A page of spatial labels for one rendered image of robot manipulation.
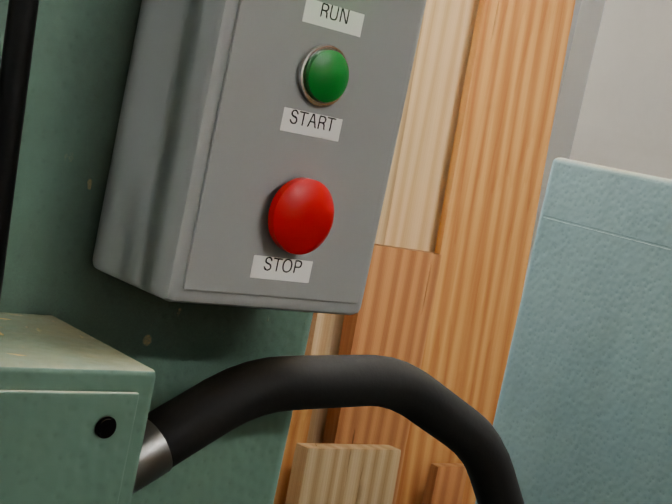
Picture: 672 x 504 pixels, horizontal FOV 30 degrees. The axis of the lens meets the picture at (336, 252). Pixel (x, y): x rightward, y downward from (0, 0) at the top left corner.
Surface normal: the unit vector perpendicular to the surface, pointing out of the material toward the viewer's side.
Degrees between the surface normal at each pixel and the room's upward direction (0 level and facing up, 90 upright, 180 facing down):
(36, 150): 90
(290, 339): 90
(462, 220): 87
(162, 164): 90
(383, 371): 52
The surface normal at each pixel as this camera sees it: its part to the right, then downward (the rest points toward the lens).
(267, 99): 0.63, 0.21
